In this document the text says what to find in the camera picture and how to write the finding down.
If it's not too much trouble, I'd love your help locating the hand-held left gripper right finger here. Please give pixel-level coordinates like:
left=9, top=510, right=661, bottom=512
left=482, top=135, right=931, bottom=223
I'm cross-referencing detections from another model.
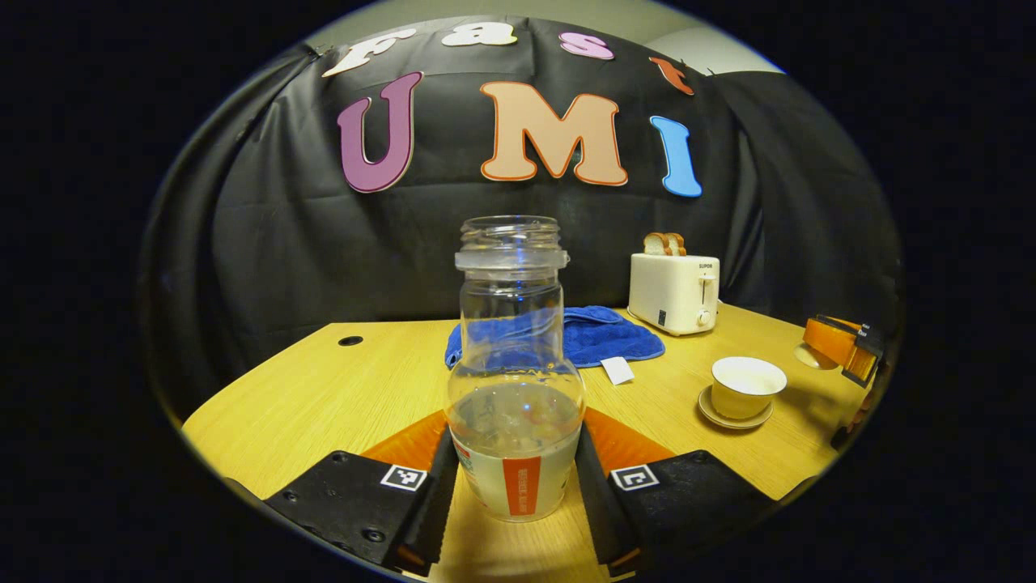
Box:
left=573, top=407, right=778, bottom=577

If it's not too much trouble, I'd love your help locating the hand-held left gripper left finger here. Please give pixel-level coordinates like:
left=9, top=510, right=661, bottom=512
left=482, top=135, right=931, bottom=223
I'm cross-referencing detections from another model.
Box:
left=265, top=409, right=460, bottom=577

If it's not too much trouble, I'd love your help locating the cream teacup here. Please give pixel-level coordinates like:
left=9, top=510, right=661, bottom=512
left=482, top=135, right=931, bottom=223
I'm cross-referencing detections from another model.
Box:
left=711, top=356, right=788, bottom=420

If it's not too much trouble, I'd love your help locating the clear water bottle orange label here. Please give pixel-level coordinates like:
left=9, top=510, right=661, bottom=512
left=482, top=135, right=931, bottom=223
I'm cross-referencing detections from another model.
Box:
left=446, top=215, right=586, bottom=523

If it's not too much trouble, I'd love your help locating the cream saucer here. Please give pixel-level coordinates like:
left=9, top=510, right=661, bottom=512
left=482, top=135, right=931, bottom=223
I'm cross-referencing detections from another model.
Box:
left=698, top=385, right=774, bottom=430

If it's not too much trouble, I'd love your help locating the white toaster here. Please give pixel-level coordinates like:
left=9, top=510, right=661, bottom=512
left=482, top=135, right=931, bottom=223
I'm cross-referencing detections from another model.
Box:
left=628, top=253, right=721, bottom=337

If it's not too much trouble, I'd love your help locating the blue towel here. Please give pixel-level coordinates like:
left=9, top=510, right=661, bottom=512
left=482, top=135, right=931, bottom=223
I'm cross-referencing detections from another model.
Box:
left=444, top=305, right=666, bottom=371

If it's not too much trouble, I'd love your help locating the black backdrop cloth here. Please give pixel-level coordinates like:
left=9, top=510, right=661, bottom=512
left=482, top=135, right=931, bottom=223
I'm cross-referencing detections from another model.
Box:
left=139, top=16, right=903, bottom=422

